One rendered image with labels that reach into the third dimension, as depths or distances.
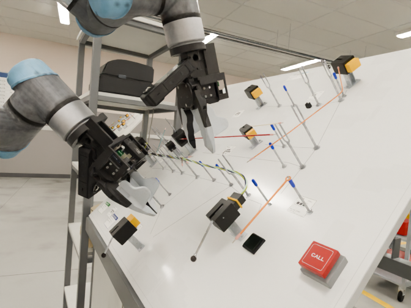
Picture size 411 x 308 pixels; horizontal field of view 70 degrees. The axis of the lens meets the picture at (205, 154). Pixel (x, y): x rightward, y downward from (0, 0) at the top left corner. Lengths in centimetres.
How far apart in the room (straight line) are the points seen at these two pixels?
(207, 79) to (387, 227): 41
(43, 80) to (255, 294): 54
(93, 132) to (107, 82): 105
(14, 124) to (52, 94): 9
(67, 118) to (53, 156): 758
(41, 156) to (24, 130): 753
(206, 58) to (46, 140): 762
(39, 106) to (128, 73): 108
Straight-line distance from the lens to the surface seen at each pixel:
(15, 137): 64
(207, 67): 60
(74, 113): 57
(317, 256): 55
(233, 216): 67
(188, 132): 63
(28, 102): 61
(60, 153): 813
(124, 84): 162
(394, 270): 97
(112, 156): 55
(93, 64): 152
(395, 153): 72
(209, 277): 69
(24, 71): 61
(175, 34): 58
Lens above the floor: 127
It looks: 3 degrees down
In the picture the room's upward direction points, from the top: 5 degrees clockwise
